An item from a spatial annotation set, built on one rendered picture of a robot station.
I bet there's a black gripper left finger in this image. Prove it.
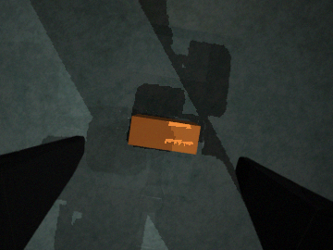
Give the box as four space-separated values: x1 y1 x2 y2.
0 136 85 250

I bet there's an orange block with dark blue square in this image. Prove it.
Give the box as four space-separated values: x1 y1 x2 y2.
128 114 201 155

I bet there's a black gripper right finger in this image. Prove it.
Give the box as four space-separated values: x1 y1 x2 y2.
235 156 333 250

